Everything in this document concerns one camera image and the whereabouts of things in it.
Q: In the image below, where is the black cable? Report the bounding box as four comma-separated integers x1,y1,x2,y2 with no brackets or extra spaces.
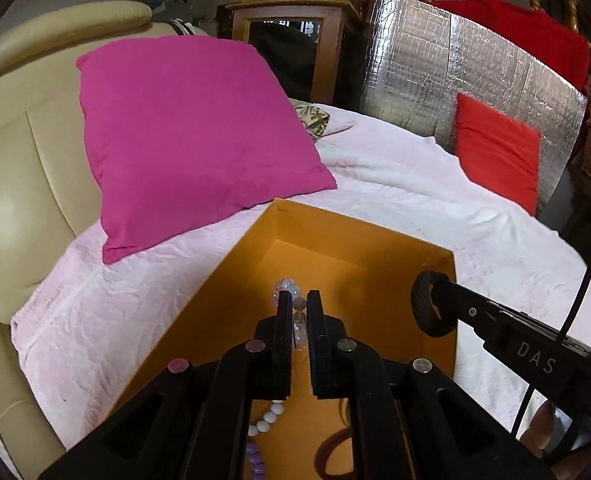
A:
513,255,591,436

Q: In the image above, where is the purple bead bracelet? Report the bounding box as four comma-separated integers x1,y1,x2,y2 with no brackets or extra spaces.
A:
244,441,267,478

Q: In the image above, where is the white bead bracelet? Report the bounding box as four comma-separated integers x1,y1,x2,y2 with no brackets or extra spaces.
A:
248,400,285,436

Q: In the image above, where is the red cushion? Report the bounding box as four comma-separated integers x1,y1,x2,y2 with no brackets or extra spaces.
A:
453,92,542,217

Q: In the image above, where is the orange cardboard box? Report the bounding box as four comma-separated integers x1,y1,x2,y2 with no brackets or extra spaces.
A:
83,198,459,480

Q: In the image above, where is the pink cushion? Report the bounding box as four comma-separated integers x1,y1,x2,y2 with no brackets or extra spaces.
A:
76,36,339,266

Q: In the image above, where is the large red pillow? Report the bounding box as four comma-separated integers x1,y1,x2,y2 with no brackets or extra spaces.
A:
428,0,591,93

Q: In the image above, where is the dark red bead bracelet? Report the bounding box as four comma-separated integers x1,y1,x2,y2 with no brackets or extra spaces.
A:
315,400,353,473

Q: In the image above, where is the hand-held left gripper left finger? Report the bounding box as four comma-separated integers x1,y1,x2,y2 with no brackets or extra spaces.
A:
38,290,296,480

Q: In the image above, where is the clear bead bracelet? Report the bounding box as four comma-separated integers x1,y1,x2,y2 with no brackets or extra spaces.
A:
274,276,309,351

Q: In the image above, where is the beige leather sofa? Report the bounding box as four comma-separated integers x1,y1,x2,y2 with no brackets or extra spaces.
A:
0,0,211,480

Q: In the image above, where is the leaf patterned cushion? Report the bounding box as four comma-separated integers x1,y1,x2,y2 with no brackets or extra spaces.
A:
290,101,332,138

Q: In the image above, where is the silver insulation panel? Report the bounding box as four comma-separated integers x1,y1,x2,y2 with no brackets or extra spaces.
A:
360,0,590,211

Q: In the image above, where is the black hair tie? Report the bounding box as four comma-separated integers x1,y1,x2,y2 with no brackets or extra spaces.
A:
410,270,459,337

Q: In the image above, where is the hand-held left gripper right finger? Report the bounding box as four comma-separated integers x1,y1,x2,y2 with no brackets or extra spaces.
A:
306,290,556,480

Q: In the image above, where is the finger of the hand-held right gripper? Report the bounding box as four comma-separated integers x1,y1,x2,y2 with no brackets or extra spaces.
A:
435,279,591,401

